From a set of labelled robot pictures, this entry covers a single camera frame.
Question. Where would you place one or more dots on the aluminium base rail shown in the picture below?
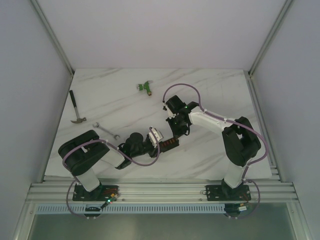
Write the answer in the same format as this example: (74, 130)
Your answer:
(54, 190)

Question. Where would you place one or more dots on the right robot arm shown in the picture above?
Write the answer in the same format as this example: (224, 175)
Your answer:
(240, 143)

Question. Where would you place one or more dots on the right aluminium frame post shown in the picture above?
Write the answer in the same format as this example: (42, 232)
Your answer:
(276, 26)

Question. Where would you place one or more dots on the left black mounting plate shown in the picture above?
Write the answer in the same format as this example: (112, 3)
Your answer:
(101, 193)

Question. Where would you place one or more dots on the aluminium frame post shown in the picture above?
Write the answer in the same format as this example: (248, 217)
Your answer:
(276, 26)
(52, 36)

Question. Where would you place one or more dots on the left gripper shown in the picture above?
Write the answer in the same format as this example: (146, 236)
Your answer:
(155, 151)

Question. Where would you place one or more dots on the white slotted cable duct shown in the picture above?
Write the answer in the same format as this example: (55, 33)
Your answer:
(139, 208)

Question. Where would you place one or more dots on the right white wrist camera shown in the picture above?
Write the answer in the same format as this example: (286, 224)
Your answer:
(171, 115)

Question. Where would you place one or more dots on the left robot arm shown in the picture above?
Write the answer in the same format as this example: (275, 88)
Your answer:
(81, 153)

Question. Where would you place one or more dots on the black mounting plate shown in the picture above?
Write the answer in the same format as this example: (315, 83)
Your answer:
(223, 193)
(101, 193)

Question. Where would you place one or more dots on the left aluminium frame post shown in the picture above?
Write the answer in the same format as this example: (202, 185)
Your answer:
(52, 36)

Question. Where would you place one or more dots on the silver open-end wrench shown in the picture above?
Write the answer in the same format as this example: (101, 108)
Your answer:
(98, 126)

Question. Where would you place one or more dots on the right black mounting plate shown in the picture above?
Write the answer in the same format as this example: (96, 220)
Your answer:
(223, 193)

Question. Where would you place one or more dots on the claw hammer black handle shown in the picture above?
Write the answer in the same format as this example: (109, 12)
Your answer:
(78, 120)

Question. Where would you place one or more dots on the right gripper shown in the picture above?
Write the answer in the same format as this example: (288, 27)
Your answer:
(177, 133)

